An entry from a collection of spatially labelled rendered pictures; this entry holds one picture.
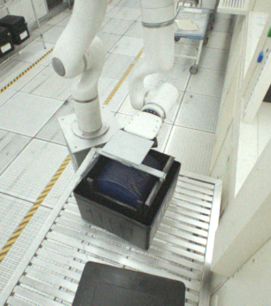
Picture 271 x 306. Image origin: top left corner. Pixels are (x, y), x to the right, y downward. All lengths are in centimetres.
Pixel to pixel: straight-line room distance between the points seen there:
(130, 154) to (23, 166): 165
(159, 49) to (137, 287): 66
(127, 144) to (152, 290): 40
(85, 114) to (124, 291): 74
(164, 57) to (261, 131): 61
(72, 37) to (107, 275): 76
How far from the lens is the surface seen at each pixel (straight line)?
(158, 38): 74
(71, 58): 96
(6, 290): 93
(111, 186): 76
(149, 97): 85
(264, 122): 125
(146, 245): 84
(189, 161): 213
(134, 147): 69
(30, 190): 206
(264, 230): 53
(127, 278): 75
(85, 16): 89
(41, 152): 229
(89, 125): 118
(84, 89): 108
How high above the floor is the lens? 158
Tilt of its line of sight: 49 degrees down
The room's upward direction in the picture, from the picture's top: straight up
